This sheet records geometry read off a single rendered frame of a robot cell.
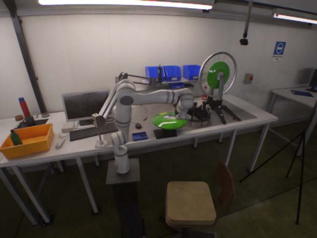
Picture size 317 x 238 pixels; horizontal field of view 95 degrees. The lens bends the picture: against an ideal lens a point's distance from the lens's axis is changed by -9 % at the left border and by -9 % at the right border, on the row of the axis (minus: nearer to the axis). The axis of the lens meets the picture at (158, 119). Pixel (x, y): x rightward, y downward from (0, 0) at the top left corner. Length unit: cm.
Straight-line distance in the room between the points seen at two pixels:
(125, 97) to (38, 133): 128
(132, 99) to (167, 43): 160
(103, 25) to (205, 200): 202
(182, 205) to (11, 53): 228
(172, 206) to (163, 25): 195
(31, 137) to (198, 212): 162
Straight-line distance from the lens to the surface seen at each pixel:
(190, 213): 133
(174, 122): 137
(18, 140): 170
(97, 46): 212
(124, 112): 86
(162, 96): 77
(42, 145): 157
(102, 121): 135
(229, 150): 210
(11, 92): 249
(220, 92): 193
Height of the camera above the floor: 174
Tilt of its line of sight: 27 degrees down
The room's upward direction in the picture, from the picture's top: straight up
